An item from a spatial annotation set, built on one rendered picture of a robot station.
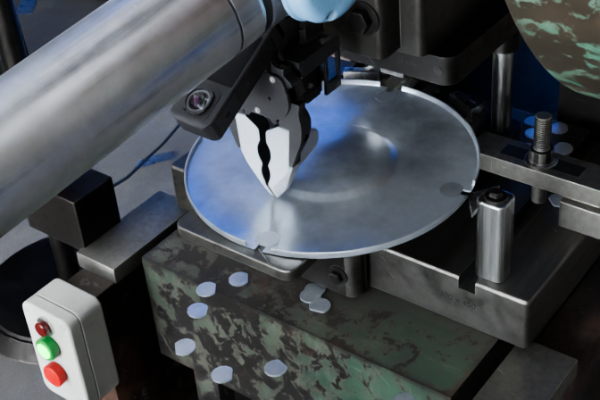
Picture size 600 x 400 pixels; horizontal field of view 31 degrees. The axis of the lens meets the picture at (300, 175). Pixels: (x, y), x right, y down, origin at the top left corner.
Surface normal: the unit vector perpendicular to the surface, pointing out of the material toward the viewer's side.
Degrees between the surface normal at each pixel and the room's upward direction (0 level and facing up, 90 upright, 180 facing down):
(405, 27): 90
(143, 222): 0
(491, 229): 90
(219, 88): 29
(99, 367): 90
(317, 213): 2
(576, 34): 125
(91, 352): 90
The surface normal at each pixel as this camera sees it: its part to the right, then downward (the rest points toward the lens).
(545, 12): -0.47, 0.85
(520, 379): -0.07, -0.82
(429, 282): -0.59, 0.50
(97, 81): 0.38, -0.23
